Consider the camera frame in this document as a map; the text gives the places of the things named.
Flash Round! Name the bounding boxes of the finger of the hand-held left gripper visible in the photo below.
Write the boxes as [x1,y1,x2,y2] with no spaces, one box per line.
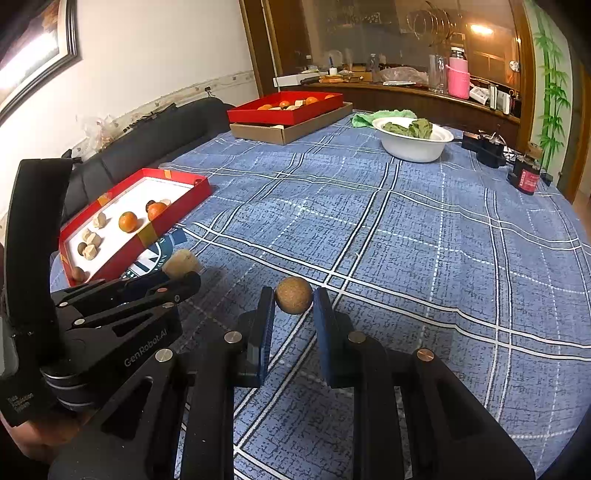
[50,271,203,326]
[44,293,185,398]

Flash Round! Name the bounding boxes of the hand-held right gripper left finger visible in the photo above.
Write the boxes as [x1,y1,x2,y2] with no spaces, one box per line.
[48,286,277,480]

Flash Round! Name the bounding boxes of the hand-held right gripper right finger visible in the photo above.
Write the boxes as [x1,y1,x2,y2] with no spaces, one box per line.
[314,287,536,480]

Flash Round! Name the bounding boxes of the red tray with white inside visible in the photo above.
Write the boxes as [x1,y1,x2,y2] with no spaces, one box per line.
[58,167,212,288]

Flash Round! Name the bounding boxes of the person's left hand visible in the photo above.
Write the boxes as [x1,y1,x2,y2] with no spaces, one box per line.
[0,408,88,469]

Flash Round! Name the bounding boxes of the blue plaid tablecloth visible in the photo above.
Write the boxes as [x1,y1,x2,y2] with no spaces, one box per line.
[48,108,591,480]

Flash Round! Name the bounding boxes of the clear plastic bag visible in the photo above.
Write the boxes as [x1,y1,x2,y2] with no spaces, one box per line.
[78,113,116,148]
[379,67,428,85]

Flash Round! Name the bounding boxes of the black sofa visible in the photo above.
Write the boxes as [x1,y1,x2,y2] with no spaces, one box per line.
[60,98,232,222]

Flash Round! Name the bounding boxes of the brown cardboard box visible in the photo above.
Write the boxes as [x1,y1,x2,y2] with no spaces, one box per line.
[229,102,354,146]

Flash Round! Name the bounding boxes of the white bowl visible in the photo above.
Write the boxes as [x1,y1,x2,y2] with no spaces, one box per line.
[372,117,454,162]

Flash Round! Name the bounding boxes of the red box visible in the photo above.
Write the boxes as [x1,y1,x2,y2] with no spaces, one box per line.
[227,91,344,126]

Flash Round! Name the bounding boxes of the green leaves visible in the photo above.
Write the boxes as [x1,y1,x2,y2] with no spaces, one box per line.
[383,119,434,139]

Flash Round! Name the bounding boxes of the red black device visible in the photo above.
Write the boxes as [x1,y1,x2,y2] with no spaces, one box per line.
[507,154,542,197]

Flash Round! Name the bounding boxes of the wooden sideboard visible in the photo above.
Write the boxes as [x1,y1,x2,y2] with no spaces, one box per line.
[240,0,546,153]

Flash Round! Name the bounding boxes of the glass pitcher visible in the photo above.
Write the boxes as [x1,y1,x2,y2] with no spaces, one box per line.
[428,54,448,94]

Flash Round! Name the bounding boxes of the pink thermos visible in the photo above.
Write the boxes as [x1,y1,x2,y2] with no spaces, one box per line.
[445,46,472,100]

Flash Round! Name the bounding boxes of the bamboo print glass panel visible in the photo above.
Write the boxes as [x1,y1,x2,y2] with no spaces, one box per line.
[526,0,573,176]

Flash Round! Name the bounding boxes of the framed wall picture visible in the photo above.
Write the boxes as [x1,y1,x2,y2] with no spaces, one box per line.
[0,0,83,121]

